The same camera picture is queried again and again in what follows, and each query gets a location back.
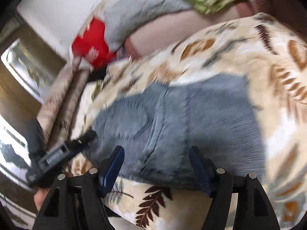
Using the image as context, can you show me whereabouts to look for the grey-blue denim pants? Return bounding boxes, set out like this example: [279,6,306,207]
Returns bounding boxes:
[85,74,265,189]

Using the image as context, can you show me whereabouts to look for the red bag with white text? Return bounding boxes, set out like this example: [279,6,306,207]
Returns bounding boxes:
[71,18,116,70]

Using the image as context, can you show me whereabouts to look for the cream leaf-print fleece blanket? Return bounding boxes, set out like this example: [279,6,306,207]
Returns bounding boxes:
[72,14,306,229]

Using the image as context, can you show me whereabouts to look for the person's left hand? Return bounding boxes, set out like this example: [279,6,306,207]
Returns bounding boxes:
[33,188,50,211]

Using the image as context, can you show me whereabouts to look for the grey quilted pillow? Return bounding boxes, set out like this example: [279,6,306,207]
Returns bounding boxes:
[104,0,192,53]

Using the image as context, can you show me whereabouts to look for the brown striped floral quilt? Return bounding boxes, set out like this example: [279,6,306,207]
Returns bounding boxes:
[36,57,91,150]

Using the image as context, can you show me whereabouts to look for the white pillow with green trim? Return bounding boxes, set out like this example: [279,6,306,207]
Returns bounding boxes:
[68,80,104,140]

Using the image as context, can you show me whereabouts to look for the pink and brown bedsheet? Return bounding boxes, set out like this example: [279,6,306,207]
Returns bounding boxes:
[124,2,253,59]

